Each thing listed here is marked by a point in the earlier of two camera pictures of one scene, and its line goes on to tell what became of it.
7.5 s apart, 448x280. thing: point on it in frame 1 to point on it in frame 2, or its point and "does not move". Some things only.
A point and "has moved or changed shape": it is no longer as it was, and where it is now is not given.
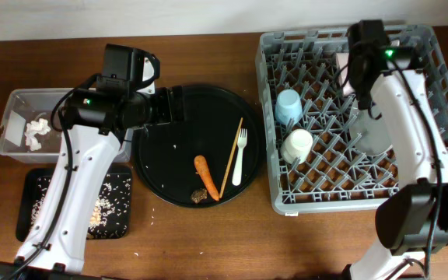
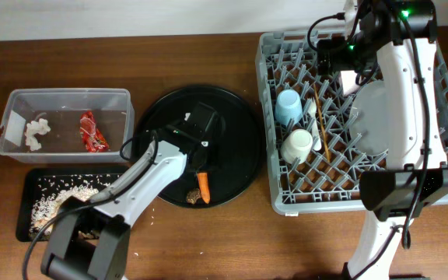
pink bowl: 343,61 does not move
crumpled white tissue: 34,127 does not move
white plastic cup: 296,143 does not move
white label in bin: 15,128 does not move
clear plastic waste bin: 26,132 does not move
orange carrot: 202,169 has moved or changed shape
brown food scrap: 199,194 has moved or changed shape
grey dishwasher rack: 314,166 does not move
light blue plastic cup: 288,106 does not move
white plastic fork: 242,139 to 312,107
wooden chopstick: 231,157 to 324,136
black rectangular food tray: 110,212 does not move
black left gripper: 166,113 to 215,146
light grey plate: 369,136 does not move
